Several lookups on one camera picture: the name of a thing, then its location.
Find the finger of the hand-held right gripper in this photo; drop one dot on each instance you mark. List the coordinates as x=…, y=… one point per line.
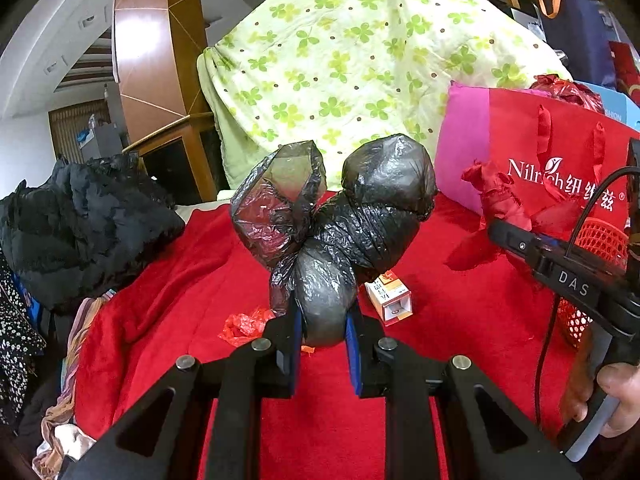
x=520, y=245

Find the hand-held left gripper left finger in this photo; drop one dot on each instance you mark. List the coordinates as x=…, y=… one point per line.
x=296, y=355

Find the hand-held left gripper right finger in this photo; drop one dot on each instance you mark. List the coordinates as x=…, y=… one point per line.
x=354, y=355

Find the red plastic scrap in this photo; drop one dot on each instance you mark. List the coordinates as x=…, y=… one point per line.
x=245, y=325

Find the red plastic basket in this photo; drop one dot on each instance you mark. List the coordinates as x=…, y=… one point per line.
x=602, y=240

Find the small orange white box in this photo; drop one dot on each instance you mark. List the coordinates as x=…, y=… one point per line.
x=387, y=300

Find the black plastic bag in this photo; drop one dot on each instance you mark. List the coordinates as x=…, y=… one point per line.
x=370, y=220

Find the person's right hand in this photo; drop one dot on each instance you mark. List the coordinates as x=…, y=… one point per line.
x=625, y=400

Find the pink pillow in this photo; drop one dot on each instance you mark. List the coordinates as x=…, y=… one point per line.
x=462, y=145

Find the red paper gift bag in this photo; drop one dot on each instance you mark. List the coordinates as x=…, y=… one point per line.
x=565, y=135

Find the red blanket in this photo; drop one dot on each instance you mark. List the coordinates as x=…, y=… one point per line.
x=200, y=270

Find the crumpled red plastic bag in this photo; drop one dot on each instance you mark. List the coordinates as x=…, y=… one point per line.
x=565, y=91

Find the light blue cardboard box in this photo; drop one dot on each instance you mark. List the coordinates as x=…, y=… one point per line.
x=620, y=110

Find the tall red box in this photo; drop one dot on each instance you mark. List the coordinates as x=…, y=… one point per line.
x=627, y=67

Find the beige striped cloth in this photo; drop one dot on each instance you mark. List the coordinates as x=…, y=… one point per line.
x=75, y=340

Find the green clover print quilt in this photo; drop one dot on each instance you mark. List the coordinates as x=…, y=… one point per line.
x=350, y=60

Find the black padded jacket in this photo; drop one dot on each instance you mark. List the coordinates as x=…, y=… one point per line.
x=75, y=225

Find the black floral cloth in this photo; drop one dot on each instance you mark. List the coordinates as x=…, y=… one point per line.
x=15, y=350

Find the grey appliance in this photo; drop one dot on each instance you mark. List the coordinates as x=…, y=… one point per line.
x=100, y=140

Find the brown wooden pillar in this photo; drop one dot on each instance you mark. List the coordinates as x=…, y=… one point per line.
x=150, y=60

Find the glass balustrade wooden rail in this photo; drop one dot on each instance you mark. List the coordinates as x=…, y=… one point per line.
x=165, y=160

